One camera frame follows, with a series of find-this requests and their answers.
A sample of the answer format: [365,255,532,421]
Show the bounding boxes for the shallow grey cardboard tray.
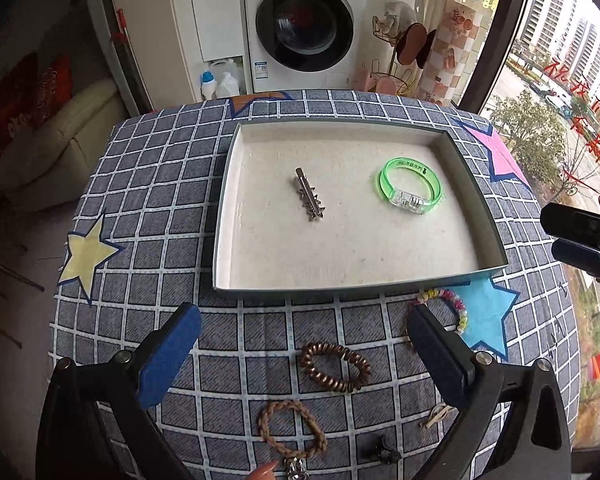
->
[212,120,510,293]

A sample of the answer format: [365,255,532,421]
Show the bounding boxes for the dark window frame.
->
[450,0,537,117]

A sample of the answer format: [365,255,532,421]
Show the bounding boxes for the brown hat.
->
[397,24,429,66]

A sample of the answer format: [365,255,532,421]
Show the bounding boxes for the red cushions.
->
[0,54,74,128]

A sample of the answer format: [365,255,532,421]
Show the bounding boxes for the white plastic jug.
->
[210,59,244,99]

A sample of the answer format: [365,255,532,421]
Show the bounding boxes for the small black hair clip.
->
[364,437,402,464]

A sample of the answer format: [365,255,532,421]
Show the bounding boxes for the blue checked star tablecloth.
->
[50,89,581,480]

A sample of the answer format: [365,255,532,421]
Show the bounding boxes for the white cabinet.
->
[105,0,246,103]

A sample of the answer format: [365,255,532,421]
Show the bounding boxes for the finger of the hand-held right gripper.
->
[552,239,600,290]
[540,203,600,252]

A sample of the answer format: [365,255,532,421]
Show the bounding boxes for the gold wire rack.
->
[371,14,417,96]

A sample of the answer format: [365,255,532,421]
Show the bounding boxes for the person's left hand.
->
[247,461,279,480]

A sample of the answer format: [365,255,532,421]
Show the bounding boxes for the beige rabbit hair clip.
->
[420,404,457,429]

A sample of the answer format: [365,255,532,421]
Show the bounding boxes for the colourful beaded bracelet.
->
[416,287,469,336]

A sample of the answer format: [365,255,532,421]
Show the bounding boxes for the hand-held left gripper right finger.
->
[406,304,574,480]

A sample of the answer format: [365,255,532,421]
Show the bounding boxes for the silver metal hair clip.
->
[294,167,326,222]

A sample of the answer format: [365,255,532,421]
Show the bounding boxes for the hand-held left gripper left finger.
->
[35,302,202,480]

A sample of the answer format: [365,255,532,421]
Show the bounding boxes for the pink slippers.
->
[349,62,399,95]

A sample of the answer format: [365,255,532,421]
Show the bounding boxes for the red window decal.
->
[544,55,600,188]

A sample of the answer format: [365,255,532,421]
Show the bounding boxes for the brown spiral hair tie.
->
[298,342,372,393]

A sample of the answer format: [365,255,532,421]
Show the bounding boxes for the mop with red fittings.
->
[111,7,157,112]

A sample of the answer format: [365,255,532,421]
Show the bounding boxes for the white front-load washing machine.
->
[241,0,372,94]

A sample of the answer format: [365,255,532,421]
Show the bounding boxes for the beige sofa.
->
[0,80,132,207]

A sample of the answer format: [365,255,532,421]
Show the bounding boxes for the pink checked printed curtain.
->
[414,0,487,107]

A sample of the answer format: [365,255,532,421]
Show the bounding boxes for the green translucent plastic bracelet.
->
[378,157,447,215]

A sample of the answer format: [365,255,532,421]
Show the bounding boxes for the braided tan rope bracelet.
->
[257,400,327,461]

